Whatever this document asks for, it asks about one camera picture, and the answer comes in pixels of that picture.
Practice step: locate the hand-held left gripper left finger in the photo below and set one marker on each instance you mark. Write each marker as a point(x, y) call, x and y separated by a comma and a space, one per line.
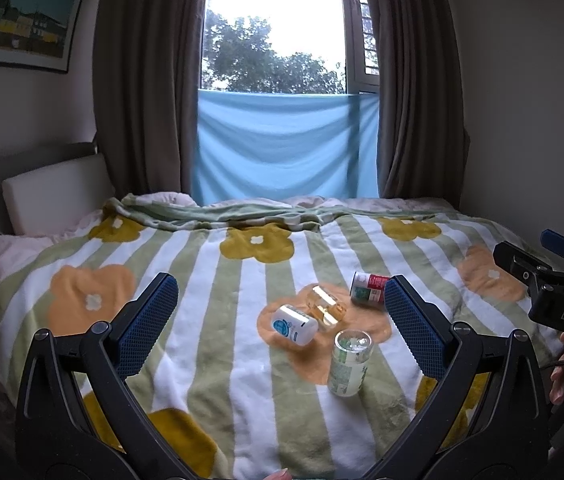
point(148, 325)

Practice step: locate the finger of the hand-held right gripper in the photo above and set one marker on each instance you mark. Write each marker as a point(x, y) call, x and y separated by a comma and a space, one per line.
point(559, 242)
point(517, 260)

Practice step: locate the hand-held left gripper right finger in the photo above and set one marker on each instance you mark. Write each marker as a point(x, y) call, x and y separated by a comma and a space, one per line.
point(412, 330)

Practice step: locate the clear cup with green label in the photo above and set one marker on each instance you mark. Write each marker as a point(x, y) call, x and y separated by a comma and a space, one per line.
point(347, 365)

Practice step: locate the person's right hand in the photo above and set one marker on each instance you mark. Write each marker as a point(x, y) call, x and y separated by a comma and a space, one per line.
point(558, 375)

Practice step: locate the red and green can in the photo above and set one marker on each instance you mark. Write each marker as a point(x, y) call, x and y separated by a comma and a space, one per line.
point(368, 288)

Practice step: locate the flower print striped blanket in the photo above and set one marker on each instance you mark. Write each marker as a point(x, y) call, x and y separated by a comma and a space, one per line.
point(212, 280)

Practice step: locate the clear amber glass jar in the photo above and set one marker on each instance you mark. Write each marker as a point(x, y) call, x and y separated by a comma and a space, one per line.
point(326, 305)

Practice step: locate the white bottle with blue label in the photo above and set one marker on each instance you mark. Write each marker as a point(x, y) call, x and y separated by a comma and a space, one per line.
point(293, 325)

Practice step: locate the white headboard cushion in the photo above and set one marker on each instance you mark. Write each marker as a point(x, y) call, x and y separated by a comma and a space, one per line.
point(57, 195)

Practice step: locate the brown curtain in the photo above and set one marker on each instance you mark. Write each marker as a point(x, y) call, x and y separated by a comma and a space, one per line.
point(147, 85)
point(412, 85)

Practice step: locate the grey bed headboard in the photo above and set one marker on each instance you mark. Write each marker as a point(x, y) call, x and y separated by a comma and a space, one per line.
point(22, 155)

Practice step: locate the light blue cloth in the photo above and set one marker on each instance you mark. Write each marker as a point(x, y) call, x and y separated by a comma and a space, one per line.
point(282, 145)

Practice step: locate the open window shutter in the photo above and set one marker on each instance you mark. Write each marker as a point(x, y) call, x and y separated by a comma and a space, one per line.
point(362, 25)

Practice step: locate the tree outside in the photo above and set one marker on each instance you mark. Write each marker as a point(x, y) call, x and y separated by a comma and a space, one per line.
point(262, 60)

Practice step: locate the window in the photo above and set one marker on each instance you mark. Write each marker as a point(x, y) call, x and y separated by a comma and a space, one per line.
point(282, 0)

